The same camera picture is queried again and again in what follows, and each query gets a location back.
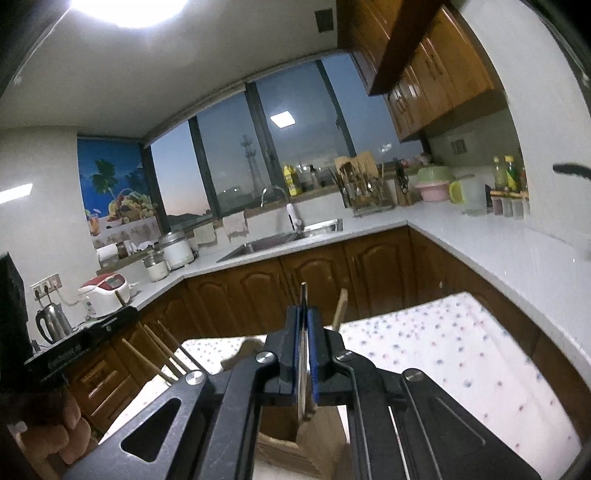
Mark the wooden chopstick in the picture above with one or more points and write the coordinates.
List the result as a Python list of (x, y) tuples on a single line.
[(166, 350), (182, 346), (145, 360)]

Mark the pink pot with lid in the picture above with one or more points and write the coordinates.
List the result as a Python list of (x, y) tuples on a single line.
[(434, 184)]

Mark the white wall power socket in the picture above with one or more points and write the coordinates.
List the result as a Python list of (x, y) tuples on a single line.
[(46, 286)]

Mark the wooden cabinets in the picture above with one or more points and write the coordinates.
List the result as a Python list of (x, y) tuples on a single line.
[(323, 277), (438, 69)]

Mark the curved kitchen faucet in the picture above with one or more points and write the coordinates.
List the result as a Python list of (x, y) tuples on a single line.
[(293, 217)]

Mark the steel kitchen sink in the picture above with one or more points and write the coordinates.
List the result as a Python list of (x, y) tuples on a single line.
[(277, 242)]

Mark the dark knife block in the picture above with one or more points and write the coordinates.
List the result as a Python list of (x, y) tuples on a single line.
[(405, 187)]

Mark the white paper roll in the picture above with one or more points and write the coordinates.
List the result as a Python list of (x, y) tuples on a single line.
[(108, 256)]

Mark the white dotted tablecloth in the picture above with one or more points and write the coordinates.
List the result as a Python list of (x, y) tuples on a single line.
[(438, 369)]

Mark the round ceiling lamp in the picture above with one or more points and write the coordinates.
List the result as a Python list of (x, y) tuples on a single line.
[(129, 9)]

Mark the steel electric kettle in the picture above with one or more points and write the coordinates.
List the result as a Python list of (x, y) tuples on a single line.
[(53, 323)]

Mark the white kitchen countertop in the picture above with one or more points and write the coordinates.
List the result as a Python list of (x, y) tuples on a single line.
[(461, 230)]

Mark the wooden utensil holder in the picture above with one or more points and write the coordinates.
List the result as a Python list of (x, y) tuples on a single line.
[(318, 443)]

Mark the fruit wall poster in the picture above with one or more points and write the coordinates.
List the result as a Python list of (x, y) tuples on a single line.
[(115, 184)]

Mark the yellow detergent bottle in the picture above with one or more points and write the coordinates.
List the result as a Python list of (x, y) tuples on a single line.
[(291, 182)]

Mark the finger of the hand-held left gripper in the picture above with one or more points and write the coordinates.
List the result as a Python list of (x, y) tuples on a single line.
[(115, 325)]

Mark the person's left hand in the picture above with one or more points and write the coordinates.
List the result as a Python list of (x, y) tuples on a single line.
[(69, 438)]

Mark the wooden upper cabinets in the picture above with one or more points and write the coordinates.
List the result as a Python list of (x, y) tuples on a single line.
[(438, 69)]

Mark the wooden cutting board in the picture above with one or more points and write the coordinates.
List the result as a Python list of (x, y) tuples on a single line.
[(358, 164)]

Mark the beige dish cloth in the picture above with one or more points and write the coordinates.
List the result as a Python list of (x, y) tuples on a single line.
[(205, 235), (236, 226)]

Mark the white pot with metal lid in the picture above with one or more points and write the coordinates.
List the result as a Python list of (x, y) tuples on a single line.
[(175, 251)]

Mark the red seasoning bottle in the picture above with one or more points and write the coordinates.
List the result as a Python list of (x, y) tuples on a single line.
[(523, 180)]

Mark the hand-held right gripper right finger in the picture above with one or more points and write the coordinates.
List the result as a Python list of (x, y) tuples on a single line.
[(316, 341)]

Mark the metal utensil rack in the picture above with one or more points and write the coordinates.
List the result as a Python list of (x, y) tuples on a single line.
[(369, 198)]

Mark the glass storage jar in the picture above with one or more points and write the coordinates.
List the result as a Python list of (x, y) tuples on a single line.
[(156, 267)]

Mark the wooden lower cabinets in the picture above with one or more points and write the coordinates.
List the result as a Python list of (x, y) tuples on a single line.
[(323, 277)]

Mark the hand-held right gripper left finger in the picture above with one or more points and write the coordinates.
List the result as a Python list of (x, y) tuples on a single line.
[(293, 341)]

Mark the brown small jar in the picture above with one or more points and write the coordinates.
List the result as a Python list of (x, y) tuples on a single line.
[(123, 250)]

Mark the grey wall socket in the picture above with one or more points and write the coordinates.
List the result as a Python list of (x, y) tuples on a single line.
[(458, 146)]

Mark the white red rice cooker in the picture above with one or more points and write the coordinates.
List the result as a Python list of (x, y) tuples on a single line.
[(104, 288)]

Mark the spice jar rack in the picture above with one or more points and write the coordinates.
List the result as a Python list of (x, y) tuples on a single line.
[(508, 205)]

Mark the large kitchen window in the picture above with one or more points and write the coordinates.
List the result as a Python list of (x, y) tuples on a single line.
[(221, 161)]

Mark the yellow cap seasoning bottle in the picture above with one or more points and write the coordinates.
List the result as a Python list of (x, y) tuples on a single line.
[(510, 174)]

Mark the dark ceiling vent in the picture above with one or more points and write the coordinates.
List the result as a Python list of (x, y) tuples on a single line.
[(323, 20)]

